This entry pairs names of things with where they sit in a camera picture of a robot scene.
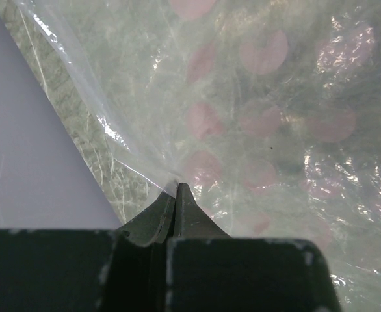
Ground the clear zip top bag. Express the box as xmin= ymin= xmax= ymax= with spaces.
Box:
xmin=0 ymin=1 xmax=381 ymax=311

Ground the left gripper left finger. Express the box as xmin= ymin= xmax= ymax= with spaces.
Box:
xmin=0 ymin=193 xmax=176 ymax=311

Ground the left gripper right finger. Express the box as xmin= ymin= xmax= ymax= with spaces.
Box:
xmin=164 ymin=183 xmax=341 ymax=311

